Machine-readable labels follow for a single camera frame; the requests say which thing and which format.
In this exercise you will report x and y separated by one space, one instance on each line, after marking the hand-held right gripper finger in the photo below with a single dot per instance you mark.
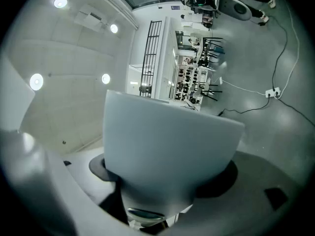
169 144

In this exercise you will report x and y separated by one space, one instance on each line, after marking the white storage rack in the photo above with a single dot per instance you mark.
187 82

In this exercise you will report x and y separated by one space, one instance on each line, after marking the black chair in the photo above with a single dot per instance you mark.
211 49
209 90

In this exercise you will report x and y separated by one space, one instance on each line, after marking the black metal grid partition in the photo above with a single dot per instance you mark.
150 58

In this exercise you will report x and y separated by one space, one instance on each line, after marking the round ceiling light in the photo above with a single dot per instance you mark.
105 78
114 28
60 2
36 81

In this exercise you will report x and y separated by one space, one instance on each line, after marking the white power strip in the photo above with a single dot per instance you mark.
273 92

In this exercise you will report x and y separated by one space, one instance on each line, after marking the white ceiling air conditioner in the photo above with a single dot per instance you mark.
89 17

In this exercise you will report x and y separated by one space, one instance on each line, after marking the grey oval board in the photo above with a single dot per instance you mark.
235 8

